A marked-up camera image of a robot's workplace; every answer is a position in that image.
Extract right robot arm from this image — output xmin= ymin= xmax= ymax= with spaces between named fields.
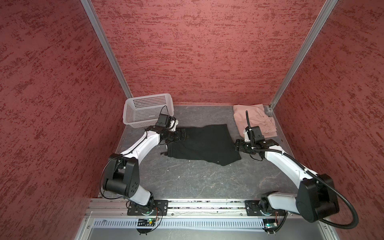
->
xmin=235 ymin=127 xmax=340 ymax=223

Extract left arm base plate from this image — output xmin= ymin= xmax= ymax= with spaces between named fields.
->
xmin=126 ymin=199 xmax=169 ymax=217

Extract black shorts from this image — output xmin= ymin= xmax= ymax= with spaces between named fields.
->
xmin=166 ymin=124 xmax=242 ymax=166

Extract right circuit board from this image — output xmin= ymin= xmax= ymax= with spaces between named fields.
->
xmin=263 ymin=219 xmax=279 ymax=231

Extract left aluminium corner post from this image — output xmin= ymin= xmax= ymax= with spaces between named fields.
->
xmin=81 ymin=0 xmax=133 ymax=99

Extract left circuit board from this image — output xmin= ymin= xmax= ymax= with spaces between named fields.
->
xmin=137 ymin=219 xmax=157 ymax=228

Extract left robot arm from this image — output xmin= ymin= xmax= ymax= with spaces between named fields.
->
xmin=100 ymin=114 xmax=186 ymax=216

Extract white plastic basket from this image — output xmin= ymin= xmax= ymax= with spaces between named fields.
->
xmin=123 ymin=94 xmax=174 ymax=128

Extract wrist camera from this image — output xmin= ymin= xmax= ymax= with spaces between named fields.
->
xmin=244 ymin=130 xmax=251 ymax=142
xmin=168 ymin=117 xmax=179 ymax=132

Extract right aluminium corner post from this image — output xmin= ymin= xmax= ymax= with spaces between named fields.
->
xmin=269 ymin=0 xmax=338 ymax=112

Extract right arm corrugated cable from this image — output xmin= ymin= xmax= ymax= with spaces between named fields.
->
xmin=251 ymin=146 xmax=360 ymax=234

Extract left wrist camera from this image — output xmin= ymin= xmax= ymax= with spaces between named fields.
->
xmin=168 ymin=117 xmax=179 ymax=132

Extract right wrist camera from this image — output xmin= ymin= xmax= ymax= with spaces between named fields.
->
xmin=244 ymin=130 xmax=251 ymax=142

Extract aluminium corner post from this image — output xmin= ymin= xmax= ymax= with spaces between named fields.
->
xmin=269 ymin=0 xmax=338 ymax=112
xmin=81 ymin=0 xmax=133 ymax=99

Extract slotted white cable duct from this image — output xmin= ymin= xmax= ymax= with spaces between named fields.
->
xmin=93 ymin=218 xmax=263 ymax=231

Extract circuit board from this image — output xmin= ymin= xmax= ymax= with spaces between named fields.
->
xmin=263 ymin=219 xmax=279 ymax=231
xmin=137 ymin=219 xmax=157 ymax=228

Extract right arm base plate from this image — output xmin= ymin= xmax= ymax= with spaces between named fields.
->
xmin=244 ymin=200 xmax=286 ymax=217

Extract pink shorts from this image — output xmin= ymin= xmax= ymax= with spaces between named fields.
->
xmin=233 ymin=104 xmax=277 ymax=139

